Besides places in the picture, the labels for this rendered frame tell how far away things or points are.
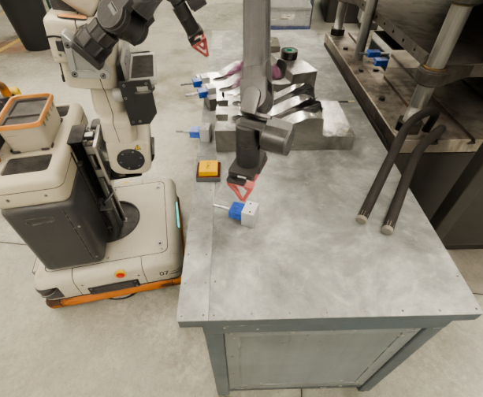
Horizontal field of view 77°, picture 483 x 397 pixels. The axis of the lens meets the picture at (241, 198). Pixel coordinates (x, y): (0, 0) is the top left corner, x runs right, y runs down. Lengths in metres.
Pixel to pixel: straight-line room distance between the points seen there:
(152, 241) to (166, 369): 0.57
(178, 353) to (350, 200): 1.03
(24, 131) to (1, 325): 1.03
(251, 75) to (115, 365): 1.35
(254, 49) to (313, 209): 0.48
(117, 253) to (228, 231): 0.80
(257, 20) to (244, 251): 0.54
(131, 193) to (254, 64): 1.28
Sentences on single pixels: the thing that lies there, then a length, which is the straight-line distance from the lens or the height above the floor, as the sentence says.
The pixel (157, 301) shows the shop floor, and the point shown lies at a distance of 1.70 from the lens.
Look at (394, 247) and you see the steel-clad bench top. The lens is 0.93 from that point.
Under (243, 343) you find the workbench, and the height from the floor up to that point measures 0.57.
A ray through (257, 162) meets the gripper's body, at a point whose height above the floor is 1.03.
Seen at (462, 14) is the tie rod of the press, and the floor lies 1.21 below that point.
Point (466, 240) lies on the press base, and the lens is 2.11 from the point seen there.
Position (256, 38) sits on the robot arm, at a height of 1.26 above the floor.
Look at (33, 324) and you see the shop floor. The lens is 1.89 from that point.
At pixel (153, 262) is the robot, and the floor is 0.27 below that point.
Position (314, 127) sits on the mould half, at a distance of 1.12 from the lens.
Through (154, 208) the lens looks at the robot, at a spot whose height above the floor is 0.28.
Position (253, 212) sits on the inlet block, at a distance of 0.84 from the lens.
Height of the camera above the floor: 1.48
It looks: 45 degrees down
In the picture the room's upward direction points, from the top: straight up
